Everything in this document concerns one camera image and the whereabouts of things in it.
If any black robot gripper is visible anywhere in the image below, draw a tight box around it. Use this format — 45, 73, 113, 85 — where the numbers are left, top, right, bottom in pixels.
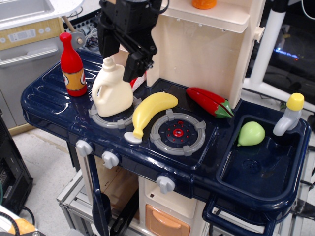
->
97, 0, 162, 82

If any cream detergent bottle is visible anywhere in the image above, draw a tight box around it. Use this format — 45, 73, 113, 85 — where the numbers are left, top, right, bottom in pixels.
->
92, 57, 133, 117

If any navy toy sink basin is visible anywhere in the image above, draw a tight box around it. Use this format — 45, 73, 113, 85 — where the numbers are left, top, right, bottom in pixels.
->
217, 116, 311, 201

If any red white toy sushi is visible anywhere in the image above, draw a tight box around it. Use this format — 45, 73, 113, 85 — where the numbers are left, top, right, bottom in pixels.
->
130, 72, 147, 92

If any red ketchup bottle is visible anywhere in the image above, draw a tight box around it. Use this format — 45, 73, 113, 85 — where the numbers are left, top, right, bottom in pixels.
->
59, 32, 87, 97

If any yellow toy banana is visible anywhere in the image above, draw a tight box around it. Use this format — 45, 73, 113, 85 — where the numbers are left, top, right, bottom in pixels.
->
124, 92, 179, 144

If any grey left stove burner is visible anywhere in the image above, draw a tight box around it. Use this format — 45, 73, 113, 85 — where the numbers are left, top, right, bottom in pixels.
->
89, 96, 142, 130

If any grey stove burner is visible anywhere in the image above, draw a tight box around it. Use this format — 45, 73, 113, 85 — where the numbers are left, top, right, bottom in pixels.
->
150, 109, 206, 157
89, 96, 142, 130

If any cream toy kitchen cabinet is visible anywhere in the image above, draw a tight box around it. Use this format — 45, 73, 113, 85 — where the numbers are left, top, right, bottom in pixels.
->
146, 0, 265, 108

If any orange toy on shelf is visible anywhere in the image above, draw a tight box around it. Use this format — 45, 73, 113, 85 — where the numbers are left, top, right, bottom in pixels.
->
191, 0, 217, 10

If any grey toy dishwasher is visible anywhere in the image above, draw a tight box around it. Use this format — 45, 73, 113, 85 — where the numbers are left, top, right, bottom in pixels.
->
0, 0, 83, 129

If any grey left stove knob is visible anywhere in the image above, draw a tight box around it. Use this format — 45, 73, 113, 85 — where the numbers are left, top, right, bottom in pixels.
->
76, 140, 93, 156

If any grey stove knob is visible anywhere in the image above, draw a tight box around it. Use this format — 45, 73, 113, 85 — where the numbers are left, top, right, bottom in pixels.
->
76, 140, 93, 156
156, 176, 176, 194
101, 151, 120, 169

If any grey right stove burner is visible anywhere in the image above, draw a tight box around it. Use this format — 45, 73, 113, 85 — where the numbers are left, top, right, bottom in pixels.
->
150, 109, 206, 157

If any grey middle stove knob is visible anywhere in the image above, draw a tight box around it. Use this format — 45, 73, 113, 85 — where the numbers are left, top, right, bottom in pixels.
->
101, 151, 120, 169

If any red toy chili pepper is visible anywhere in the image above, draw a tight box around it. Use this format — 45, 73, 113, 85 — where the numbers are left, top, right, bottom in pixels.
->
186, 87, 234, 118

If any white pipe stand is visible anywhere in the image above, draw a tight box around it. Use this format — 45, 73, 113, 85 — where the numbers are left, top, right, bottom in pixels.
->
244, 0, 315, 99

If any grey right stove knob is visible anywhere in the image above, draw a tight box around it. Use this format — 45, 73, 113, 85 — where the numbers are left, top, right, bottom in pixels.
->
156, 176, 176, 194

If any green toy pear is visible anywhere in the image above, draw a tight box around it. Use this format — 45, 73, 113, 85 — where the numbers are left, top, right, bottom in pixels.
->
237, 121, 265, 147

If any navy hanging ladle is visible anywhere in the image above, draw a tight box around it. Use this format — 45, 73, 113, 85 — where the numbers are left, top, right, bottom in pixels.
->
88, 154, 110, 236

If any navy toy kitchen counter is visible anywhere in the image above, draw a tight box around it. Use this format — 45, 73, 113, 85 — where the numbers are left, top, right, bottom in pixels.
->
21, 64, 302, 225

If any black computer case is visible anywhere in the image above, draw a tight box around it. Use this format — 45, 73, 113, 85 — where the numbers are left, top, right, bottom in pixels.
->
0, 119, 33, 214

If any orange toy drawer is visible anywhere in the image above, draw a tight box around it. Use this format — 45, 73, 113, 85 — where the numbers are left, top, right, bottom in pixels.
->
145, 205, 190, 236

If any grey yellow toy faucet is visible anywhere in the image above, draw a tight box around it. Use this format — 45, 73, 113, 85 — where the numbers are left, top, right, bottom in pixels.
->
273, 93, 304, 137

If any aluminium frame base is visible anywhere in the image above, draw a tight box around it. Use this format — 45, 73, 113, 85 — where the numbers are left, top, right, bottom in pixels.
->
57, 171, 97, 236

